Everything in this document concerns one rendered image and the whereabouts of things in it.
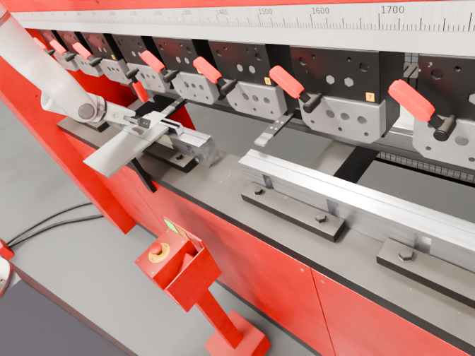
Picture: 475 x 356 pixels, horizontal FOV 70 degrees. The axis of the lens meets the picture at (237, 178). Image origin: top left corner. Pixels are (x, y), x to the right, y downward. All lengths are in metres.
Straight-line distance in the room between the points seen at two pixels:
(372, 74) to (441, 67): 0.09
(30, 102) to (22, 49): 0.96
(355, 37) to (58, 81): 0.76
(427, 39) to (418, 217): 0.39
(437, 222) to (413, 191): 1.36
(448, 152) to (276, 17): 0.32
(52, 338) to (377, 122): 1.01
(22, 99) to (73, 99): 0.97
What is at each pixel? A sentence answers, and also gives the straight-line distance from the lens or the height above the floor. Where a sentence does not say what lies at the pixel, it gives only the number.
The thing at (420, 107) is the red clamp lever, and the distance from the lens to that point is 0.49.
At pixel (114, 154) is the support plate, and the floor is 1.00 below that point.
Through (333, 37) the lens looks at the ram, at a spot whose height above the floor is 1.36.
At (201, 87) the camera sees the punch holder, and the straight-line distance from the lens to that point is 0.84.
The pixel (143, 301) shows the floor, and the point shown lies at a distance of 2.09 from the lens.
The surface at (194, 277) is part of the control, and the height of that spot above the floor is 0.75.
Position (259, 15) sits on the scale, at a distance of 0.61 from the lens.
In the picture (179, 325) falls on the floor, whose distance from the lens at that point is 1.91.
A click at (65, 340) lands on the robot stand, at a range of 1.21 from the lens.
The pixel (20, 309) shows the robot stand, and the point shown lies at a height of 0.93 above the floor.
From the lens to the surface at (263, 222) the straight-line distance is 0.92.
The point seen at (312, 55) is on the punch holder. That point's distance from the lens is 0.58.
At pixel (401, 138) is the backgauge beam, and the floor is 0.96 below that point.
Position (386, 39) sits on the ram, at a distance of 0.51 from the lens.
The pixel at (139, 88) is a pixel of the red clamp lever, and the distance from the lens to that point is 1.04.
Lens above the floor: 1.58
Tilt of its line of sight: 41 degrees down
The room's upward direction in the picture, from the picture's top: 23 degrees counter-clockwise
